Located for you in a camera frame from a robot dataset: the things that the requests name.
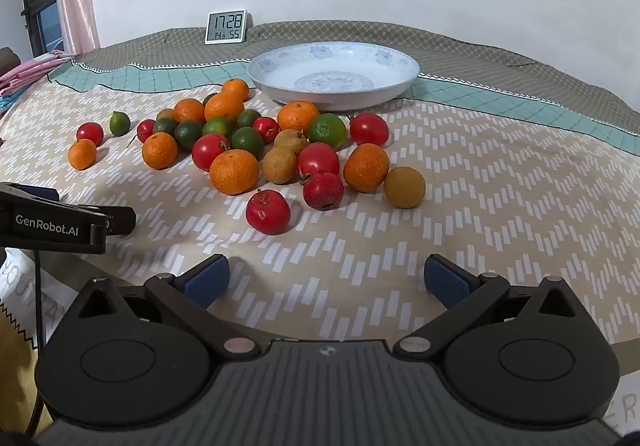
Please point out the white printed bag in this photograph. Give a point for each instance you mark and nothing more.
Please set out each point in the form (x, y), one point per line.
(15, 276)

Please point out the pink folded cloth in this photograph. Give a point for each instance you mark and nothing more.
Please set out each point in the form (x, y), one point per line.
(35, 68)

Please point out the white floral plate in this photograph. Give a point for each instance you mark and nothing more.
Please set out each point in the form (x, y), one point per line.
(334, 76)

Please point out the red hawthorn fruit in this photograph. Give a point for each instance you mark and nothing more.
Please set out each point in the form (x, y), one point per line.
(265, 127)
(323, 190)
(146, 128)
(268, 211)

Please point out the brown rolled cushion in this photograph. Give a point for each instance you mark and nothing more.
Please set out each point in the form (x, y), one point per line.
(7, 58)

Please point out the white printed sheet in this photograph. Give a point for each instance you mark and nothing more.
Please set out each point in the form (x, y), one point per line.
(625, 413)

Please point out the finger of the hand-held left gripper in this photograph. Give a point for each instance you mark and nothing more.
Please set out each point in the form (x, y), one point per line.
(122, 221)

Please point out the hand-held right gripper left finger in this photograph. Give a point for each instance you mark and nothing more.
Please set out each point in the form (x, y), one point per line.
(207, 283)

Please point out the brown longan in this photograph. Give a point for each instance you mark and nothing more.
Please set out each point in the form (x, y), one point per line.
(290, 141)
(165, 114)
(404, 186)
(280, 165)

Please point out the white digital clock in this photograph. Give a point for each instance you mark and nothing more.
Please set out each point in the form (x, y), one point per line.
(226, 27)

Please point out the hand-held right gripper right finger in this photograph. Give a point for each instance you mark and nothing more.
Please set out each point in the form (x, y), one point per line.
(447, 282)

